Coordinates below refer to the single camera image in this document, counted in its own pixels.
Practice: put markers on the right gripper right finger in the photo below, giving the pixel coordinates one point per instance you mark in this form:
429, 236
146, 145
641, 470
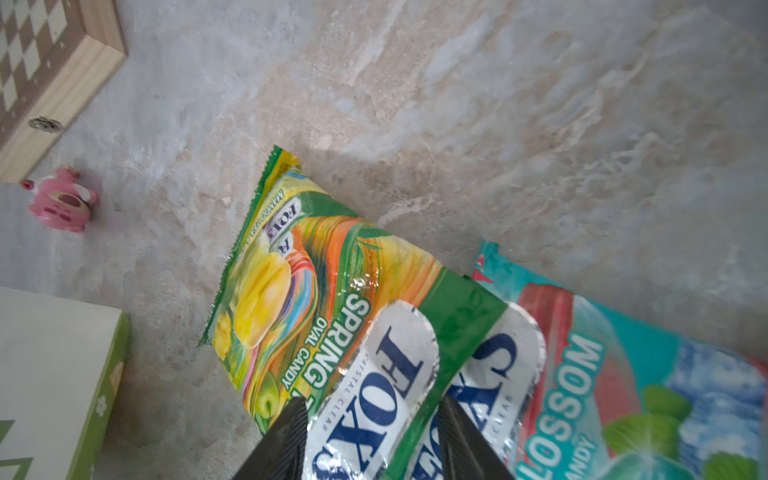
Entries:
465, 453

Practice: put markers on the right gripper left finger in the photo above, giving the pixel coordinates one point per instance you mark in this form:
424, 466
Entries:
281, 452

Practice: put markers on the spring green Fox's candy bag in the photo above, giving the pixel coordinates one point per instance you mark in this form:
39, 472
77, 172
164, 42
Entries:
370, 331

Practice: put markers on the small pink toy on table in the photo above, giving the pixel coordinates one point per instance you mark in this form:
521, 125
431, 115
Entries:
60, 201

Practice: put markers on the wooden chessboard box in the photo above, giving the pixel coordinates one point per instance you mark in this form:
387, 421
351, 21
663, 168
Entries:
55, 57

